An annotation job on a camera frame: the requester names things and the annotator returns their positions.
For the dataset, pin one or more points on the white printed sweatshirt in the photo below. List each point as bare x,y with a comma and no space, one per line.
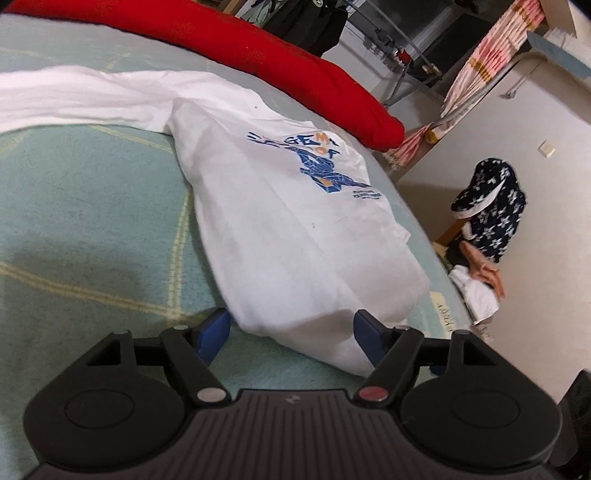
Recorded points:
277,230

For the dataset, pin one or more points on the pink patterned curtain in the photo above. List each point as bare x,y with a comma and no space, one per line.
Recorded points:
485,50

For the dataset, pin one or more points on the white folded cloth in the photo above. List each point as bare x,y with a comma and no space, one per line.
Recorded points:
478,297

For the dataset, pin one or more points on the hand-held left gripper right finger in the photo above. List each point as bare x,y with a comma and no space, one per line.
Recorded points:
369,339

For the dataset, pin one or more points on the pale blue board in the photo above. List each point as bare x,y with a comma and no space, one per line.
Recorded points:
563,50

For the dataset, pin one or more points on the black jacket with round badge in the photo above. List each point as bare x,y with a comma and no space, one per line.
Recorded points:
309,23

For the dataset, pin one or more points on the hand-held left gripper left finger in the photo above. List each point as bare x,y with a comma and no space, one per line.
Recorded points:
214,334

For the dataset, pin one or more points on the navy star-print garment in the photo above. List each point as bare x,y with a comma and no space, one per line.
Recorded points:
494,207

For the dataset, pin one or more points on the red quilt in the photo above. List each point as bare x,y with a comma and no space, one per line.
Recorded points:
300,78

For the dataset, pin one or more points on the wooden chair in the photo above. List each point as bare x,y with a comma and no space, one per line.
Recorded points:
450,235

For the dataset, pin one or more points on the white wall switch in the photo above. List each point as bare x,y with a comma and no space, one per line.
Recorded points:
547,149

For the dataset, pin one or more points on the metal clothes drying rack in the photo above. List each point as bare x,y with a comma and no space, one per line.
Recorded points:
401,87

